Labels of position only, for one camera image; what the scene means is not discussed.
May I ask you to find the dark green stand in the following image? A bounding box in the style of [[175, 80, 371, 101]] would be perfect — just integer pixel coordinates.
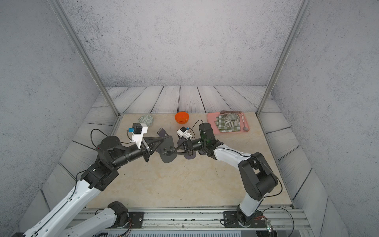
[[156, 136, 177, 164]]

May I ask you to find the green checkered cloth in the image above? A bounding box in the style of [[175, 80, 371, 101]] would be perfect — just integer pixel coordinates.
[[215, 115, 241, 132]]

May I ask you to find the aluminium frame post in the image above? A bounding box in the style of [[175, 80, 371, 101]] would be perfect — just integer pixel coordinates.
[[48, 0, 120, 118], [256, 0, 312, 117]]

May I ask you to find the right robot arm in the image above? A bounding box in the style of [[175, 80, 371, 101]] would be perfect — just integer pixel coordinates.
[[176, 123, 279, 222]]

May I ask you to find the metal spoon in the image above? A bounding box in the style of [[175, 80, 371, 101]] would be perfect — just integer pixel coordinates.
[[241, 114, 249, 131]]

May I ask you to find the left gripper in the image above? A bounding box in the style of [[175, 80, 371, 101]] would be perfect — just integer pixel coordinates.
[[110, 138, 163, 171]]

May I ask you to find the right aluminium frame post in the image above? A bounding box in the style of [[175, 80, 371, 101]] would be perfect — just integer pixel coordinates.
[[256, 0, 312, 117]]

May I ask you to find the purple stand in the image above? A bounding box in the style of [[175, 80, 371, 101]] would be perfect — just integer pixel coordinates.
[[157, 127, 168, 138], [184, 150, 196, 160]]

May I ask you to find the ribbed grey cup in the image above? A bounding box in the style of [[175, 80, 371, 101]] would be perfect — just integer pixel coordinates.
[[224, 113, 240, 127]]

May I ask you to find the left aluminium frame post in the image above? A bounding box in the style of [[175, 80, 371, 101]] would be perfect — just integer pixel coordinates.
[[48, 0, 120, 118]]

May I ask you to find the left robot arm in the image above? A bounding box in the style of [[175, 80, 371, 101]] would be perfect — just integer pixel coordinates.
[[23, 136, 164, 237]]

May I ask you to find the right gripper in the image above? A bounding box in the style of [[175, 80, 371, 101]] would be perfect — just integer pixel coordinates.
[[174, 138, 208, 157]]

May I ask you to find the orange bowl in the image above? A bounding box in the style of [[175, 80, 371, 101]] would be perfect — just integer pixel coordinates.
[[175, 112, 190, 124]]

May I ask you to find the pink tray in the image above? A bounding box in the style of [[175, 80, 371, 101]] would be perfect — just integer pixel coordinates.
[[207, 112, 250, 134]]

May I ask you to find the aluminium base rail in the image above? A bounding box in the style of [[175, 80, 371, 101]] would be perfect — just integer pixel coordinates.
[[94, 206, 314, 237]]

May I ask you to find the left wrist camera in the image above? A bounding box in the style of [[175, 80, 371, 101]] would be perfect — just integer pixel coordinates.
[[128, 123, 148, 149]]

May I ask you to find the green patterned bowl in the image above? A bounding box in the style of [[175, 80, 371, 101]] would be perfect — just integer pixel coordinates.
[[138, 115, 154, 127]]

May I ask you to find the brown wooden spoon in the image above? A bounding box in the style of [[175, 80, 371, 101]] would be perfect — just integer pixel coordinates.
[[219, 110, 241, 115]]

